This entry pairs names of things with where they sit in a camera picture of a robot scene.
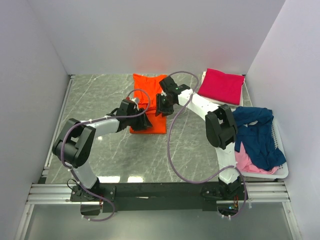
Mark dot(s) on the light pink t-shirt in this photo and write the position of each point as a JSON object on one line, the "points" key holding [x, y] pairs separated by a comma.
{"points": [[244, 163]]}

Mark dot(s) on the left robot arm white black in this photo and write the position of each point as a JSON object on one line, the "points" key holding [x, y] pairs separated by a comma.
{"points": [[74, 143]]}

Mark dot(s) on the white plastic laundry basket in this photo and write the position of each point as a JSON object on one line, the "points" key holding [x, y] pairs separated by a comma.
{"points": [[282, 172]]}

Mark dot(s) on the aluminium frame rail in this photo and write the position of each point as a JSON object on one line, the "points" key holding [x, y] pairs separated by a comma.
{"points": [[258, 192]]}

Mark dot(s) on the navy blue t-shirt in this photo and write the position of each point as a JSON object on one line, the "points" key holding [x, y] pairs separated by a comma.
{"points": [[254, 130]]}

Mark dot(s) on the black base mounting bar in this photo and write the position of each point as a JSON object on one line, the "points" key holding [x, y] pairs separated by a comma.
{"points": [[160, 196]]}

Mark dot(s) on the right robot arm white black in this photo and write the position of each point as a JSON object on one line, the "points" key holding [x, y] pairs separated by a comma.
{"points": [[220, 130]]}

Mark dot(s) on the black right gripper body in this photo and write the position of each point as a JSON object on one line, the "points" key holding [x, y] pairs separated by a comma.
{"points": [[163, 105]]}

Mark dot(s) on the folded magenta t-shirt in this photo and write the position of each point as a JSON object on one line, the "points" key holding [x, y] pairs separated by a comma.
{"points": [[222, 87]]}

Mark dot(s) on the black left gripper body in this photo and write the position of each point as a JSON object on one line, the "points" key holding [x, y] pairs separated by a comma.
{"points": [[137, 122]]}

